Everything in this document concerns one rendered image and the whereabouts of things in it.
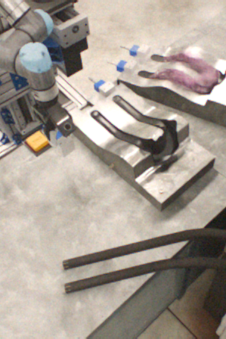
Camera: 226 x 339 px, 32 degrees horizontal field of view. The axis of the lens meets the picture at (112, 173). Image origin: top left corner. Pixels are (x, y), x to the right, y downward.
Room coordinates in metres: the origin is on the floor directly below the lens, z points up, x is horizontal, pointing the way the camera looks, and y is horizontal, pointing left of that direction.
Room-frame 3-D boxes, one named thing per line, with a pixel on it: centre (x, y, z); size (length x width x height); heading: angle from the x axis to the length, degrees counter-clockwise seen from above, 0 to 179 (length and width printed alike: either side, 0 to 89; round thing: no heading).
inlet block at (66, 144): (0.87, 0.17, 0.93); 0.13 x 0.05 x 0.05; 35
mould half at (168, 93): (1.15, -0.35, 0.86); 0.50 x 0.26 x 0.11; 52
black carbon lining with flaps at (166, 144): (0.90, -0.10, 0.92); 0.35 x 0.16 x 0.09; 35
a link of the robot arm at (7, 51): (0.92, 0.23, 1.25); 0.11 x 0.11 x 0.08; 55
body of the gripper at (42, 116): (0.86, 0.16, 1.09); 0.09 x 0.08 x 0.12; 35
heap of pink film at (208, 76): (1.15, -0.34, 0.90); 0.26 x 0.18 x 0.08; 52
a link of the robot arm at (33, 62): (0.85, 0.16, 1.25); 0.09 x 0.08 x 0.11; 55
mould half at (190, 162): (0.88, -0.10, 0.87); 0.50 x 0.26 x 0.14; 35
